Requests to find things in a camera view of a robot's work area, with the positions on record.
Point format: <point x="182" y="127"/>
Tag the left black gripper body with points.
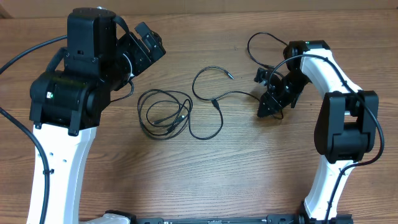
<point x="137" y="59"/>

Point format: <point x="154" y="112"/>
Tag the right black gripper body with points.
<point x="288" y="88"/>

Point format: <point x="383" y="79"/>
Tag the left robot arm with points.
<point x="102" y="55"/>

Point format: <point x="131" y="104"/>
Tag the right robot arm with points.
<point x="345" y="129"/>

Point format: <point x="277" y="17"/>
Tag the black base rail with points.
<point x="114" y="216"/>

